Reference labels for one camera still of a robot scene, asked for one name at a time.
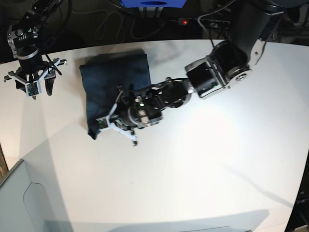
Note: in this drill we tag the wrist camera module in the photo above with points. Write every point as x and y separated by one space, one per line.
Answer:
33 89
103 123

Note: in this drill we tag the dark blue T-shirt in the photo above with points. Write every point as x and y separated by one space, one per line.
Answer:
103 74

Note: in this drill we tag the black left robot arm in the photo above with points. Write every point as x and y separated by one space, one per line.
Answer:
229 62

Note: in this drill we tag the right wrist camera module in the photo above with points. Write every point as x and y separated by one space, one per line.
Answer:
33 89

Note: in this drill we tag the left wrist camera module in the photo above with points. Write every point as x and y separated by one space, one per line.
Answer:
103 123

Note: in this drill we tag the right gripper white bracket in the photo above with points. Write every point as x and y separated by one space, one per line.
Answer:
33 69

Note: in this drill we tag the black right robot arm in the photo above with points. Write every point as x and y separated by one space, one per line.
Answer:
28 40

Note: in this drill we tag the grey bin at table corner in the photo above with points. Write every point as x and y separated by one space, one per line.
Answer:
25 206

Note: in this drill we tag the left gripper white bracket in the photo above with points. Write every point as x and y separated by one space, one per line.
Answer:
124 115

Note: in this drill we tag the black power strip red switch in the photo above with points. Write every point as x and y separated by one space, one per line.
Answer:
209 23

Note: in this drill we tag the blue box with slot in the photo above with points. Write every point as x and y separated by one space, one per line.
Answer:
153 3

